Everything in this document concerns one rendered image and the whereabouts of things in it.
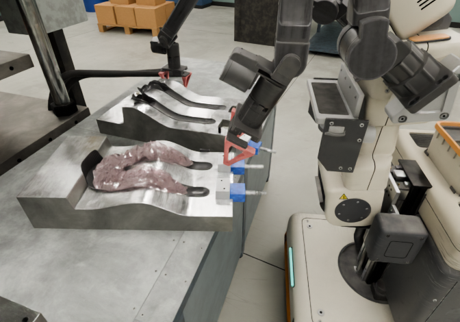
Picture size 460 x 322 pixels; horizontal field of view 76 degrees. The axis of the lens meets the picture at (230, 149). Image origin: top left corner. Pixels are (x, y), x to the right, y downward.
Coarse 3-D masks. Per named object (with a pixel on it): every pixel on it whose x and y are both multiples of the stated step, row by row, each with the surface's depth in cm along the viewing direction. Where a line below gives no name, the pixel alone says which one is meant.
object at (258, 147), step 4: (244, 136) 99; (248, 136) 99; (248, 140) 98; (248, 144) 98; (252, 144) 98; (256, 144) 98; (260, 144) 98; (256, 148) 96; (260, 148) 98; (264, 148) 97; (236, 152) 100; (240, 152) 99; (256, 152) 97; (272, 152) 96; (276, 152) 97
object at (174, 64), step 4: (168, 56) 130; (176, 56) 131; (168, 60) 131; (172, 60) 130; (176, 60) 131; (180, 60) 134; (168, 64) 133; (172, 64) 132; (176, 64) 132; (180, 64) 134; (164, 68) 134; (168, 68) 134; (172, 68) 132; (176, 68) 133; (180, 68) 134; (184, 68) 134
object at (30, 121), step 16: (0, 96) 140; (16, 96) 140; (0, 112) 127; (16, 112) 127; (32, 112) 127; (48, 112) 127; (80, 112) 128; (0, 128) 117; (16, 128) 117; (32, 128) 117; (48, 128) 117; (64, 128) 121; (0, 144) 108; (16, 144) 108; (32, 144) 108; (0, 160) 100; (16, 160) 104
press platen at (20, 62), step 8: (0, 56) 109; (8, 56) 109; (16, 56) 109; (24, 56) 110; (0, 64) 102; (8, 64) 105; (16, 64) 108; (24, 64) 110; (32, 64) 113; (0, 72) 103; (8, 72) 105; (16, 72) 108
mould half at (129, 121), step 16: (160, 80) 118; (128, 96) 123; (160, 96) 108; (192, 96) 117; (112, 112) 111; (128, 112) 101; (144, 112) 99; (160, 112) 102; (176, 112) 106; (192, 112) 107; (208, 112) 106; (224, 112) 105; (112, 128) 107; (128, 128) 105; (144, 128) 102; (160, 128) 100; (176, 128) 98; (192, 128) 97; (208, 128) 97; (224, 128) 97; (192, 144) 99; (208, 144) 97; (224, 144) 95
